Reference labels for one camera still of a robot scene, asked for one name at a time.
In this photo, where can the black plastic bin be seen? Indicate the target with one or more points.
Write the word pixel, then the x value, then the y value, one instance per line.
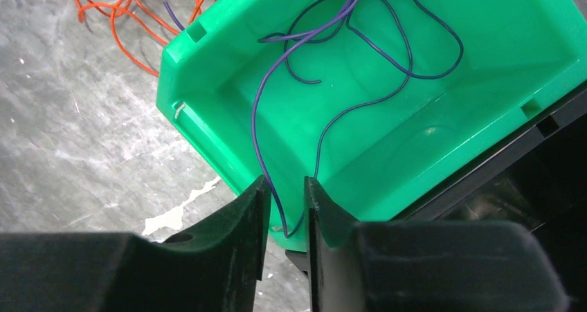
pixel 536 177

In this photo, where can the green plastic bin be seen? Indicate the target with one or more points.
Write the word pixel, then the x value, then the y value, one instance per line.
pixel 399 99

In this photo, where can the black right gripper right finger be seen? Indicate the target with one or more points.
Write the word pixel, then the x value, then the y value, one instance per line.
pixel 424 265

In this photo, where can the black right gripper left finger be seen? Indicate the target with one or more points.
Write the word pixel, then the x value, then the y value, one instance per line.
pixel 213 265

